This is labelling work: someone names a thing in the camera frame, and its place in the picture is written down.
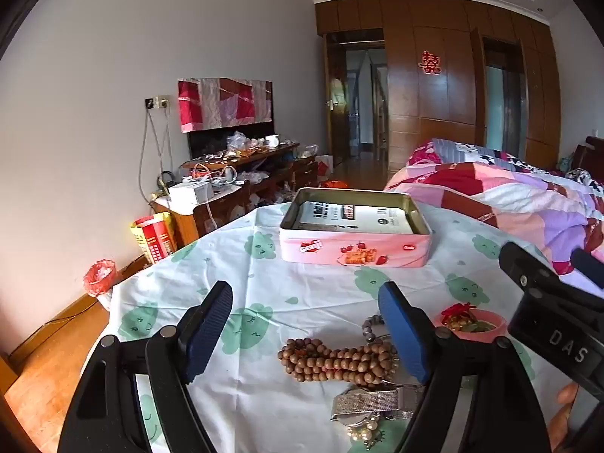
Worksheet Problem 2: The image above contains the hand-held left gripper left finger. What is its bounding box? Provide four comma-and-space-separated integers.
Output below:
57, 280, 234, 453

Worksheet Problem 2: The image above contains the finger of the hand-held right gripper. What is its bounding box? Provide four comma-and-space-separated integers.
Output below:
570, 247, 604, 290
499, 242, 560, 296

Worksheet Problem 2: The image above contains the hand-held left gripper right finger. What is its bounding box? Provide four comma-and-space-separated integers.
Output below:
377, 281, 553, 453

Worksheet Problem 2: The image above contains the brown wooden bead bracelet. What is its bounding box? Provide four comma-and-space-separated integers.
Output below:
277, 337, 401, 388

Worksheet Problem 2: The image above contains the pink tin box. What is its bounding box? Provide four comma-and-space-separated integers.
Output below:
278, 187, 432, 269

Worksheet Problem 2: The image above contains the person's right hand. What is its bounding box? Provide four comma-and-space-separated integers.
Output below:
546, 381, 580, 442

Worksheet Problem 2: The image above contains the red tassel ornament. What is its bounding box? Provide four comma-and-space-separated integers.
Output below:
441, 302, 477, 324

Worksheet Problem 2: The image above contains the small pink dish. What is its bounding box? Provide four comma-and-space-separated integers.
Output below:
433, 309, 508, 341

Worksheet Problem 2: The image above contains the silver mesh band watch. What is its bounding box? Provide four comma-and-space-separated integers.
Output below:
329, 384, 425, 428

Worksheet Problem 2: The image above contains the white green cloud tablecloth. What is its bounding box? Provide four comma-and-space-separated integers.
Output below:
106, 200, 574, 453

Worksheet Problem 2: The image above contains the red yellow bag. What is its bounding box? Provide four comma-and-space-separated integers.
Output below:
130, 212, 177, 265

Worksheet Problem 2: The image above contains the dark wooden headboard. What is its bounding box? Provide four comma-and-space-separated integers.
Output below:
573, 136, 604, 185

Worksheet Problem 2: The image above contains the red bagged waste bin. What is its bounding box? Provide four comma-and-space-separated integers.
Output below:
83, 259, 118, 310

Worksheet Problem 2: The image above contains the dark wooden cabinet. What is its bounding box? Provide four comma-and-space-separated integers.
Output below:
152, 142, 319, 248

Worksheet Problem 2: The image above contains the white box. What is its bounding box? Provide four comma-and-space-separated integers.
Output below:
168, 182, 214, 206

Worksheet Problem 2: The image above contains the brown wooden wardrobe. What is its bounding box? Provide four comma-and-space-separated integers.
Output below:
315, 0, 562, 173

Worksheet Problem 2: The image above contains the black television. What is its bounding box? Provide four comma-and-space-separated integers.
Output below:
188, 120, 277, 159

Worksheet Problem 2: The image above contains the wooden door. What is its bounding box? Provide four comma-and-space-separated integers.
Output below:
325, 47, 352, 161

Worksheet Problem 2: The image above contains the red pink patchwork cloth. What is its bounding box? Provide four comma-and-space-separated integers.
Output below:
177, 77, 274, 134

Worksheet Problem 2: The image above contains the dark bead bracelet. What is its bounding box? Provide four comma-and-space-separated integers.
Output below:
361, 314, 402, 345

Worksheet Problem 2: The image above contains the golden pearl bead necklace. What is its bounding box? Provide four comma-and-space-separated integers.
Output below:
346, 418, 384, 449

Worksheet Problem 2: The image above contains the white hanging cable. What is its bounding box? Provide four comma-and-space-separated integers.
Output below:
138, 106, 175, 199

